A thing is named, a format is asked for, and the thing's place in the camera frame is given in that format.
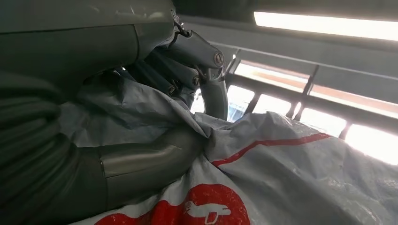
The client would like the grey poly bag black lettering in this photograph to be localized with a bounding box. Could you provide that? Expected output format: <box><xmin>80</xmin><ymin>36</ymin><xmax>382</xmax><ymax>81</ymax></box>
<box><xmin>57</xmin><ymin>69</ymin><xmax>398</xmax><ymax>225</ymax></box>

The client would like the long ceiling light strip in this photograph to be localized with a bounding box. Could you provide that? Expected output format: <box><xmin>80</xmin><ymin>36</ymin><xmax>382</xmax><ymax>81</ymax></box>
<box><xmin>253</xmin><ymin>11</ymin><xmax>398</xmax><ymax>43</ymax></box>

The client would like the dark window frame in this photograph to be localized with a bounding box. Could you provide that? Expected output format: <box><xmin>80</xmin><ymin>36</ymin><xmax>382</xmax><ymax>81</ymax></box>
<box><xmin>190</xmin><ymin>46</ymin><xmax>398</xmax><ymax>167</ymax></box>

